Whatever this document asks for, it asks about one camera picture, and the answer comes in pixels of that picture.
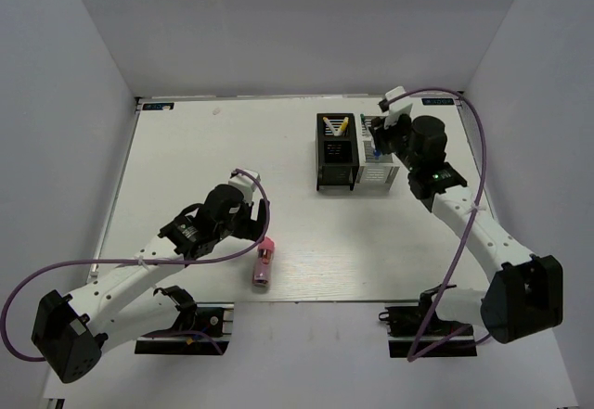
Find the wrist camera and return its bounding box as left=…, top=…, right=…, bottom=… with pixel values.
left=228, top=170, right=261, bottom=205
left=379, top=86, right=413, bottom=129

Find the blue table label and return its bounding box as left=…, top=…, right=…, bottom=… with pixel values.
left=421, top=97, right=455, bottom=106
left=142, top=102, right=174, bottom=111

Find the left blue table label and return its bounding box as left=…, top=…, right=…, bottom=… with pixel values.
left=142, top=102, right=174, bottom=111

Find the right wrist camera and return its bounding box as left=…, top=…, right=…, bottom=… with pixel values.
left=379, top=86, right=413, bottom=129

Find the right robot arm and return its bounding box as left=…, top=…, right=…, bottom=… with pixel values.
left=368, top=114, right=563, bottom=344

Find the black slotted pen holder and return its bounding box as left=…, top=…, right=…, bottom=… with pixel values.
left=316, top=113, right=359, bottom=190

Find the right blue table label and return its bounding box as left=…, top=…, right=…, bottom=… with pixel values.
left=421, top=97, right=455, bottom=106

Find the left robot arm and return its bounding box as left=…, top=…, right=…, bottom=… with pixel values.
left=32, top=170, right=270, bottom=384

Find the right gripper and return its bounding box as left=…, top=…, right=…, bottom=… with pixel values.
left=369, top=111, right=420, bottom=172

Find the pink glue stick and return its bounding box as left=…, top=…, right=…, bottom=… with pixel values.
left=252, top=236, right=275, bottom=288

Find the yellow capped white marker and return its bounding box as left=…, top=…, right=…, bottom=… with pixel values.
left=322, top=116, right=340, bottom=136

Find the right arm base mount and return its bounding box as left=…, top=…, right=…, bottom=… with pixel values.
left=378, top=302, right=477, bottom=359

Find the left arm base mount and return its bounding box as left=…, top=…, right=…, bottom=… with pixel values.
left=135, top=304, right=234, bottom=356

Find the white slotted pen holder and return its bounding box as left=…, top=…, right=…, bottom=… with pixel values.
left=355, top=113, right=400, bottom=194

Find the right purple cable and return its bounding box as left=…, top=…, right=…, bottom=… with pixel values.
left=382, top=86, right=493, bottom=363

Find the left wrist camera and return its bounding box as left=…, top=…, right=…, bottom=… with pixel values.
left=228, top=170, right=261, bottom=205

